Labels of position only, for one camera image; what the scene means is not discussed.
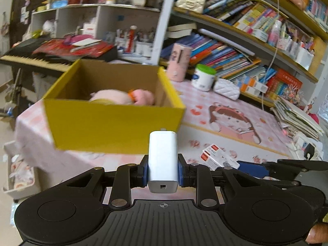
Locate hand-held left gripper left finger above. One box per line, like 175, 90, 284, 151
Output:
65, 154, 150, 209

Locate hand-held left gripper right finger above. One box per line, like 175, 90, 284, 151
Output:
177, 154, 260, 209

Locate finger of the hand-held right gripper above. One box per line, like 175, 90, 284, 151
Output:
237, 160, 302, 188
277, 159, 328, 177

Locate white power adapter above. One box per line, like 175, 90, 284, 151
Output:
147, 131, 179, 194

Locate small white box red label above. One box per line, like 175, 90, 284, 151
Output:
201, 152, 232, 171
208, 145, 239, 165

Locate yellow cardboard box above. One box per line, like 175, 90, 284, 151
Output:
42, 59, 187, 155

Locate pink chick plush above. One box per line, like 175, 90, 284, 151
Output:
128, 89, 156, 106

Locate pink plush pig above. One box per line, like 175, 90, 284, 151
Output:
89, 89, 132, 105

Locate person's right hand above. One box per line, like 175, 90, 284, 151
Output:
306, 222, 328, 245

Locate white power strip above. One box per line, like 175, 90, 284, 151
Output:
292, 131, 324, 161

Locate stack of newspapers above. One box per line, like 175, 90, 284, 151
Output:
270, 98, 325, 140

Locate printed cartoon desk mat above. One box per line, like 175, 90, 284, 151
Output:
177, 92, 310, 171

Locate wooden bookshelf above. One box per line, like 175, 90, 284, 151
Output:
159, 0, 328, 109

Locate stack of orange blue boxes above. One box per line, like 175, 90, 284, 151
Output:
235, 68, 303, 101

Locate white quilted pouch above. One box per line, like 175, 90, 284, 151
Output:
213, 78, 241, 100

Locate white tub green lid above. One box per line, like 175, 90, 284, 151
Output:
191, 64, 216, 92

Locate row of leaning books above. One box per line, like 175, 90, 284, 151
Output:
160, 29, 262, 80

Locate white pen holder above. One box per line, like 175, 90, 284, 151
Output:
135, 32, 155, 57
114, 29, 130, 54

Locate white storage bin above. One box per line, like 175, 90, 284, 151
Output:
2, 140, 42, 201

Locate white rolled tube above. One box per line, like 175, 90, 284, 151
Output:
197, 28, 257, 57

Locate white envelope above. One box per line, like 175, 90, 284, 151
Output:
70, 38, 102, 52

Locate red paper sheets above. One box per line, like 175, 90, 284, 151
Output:
32, 39, 115, 57

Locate row of upright books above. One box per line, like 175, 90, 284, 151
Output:
202, 0, 328, 48

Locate white box red stripe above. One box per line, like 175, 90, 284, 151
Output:
83, 23, 97, 35

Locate white shelf unit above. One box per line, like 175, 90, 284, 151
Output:
30, 3, 165, 65

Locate black keyboard piano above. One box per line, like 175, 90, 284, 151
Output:
0, 37, 119, 73

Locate white pink plush toy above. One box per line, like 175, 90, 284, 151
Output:
42, 20, 56, 34

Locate white cable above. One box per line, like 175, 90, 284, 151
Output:
261, 0, 281, 111

